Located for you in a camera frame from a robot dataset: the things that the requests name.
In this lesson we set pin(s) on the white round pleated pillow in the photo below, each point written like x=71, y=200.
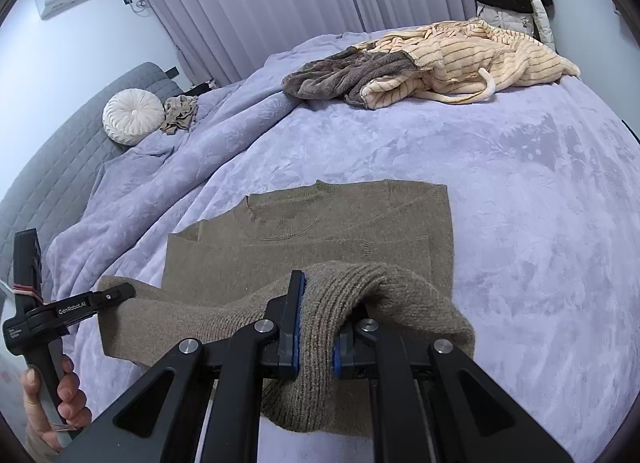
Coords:
x=132, y=117

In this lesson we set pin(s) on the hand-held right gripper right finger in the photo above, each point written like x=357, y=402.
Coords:
x=345, y=358

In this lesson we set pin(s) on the person's left hand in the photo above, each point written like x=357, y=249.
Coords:
x=35, y=403

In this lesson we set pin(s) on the lavender plush blanket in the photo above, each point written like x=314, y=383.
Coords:
x=525, y=203

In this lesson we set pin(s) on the grey quilted headboard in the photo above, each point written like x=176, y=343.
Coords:
x=65, y=153

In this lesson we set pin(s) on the white hanging jacket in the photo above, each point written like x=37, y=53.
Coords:
x=542, y=23

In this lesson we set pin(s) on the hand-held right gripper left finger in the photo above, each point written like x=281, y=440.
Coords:
x=295, y=328

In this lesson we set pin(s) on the olive brown knit sweater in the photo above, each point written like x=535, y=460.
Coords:
x=350, y=223

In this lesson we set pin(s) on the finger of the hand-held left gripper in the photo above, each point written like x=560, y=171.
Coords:
x=117, y=294

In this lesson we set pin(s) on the beige dotted cloth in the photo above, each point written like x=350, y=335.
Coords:
x=179, y=115

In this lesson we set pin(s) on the cream striped fleece garment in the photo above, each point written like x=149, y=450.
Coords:
x=480, y=58

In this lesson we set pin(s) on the grey brown fleece garment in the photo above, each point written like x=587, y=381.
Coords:
x=340, y=75

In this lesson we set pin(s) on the wall socket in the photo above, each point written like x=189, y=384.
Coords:
x=131, y=0

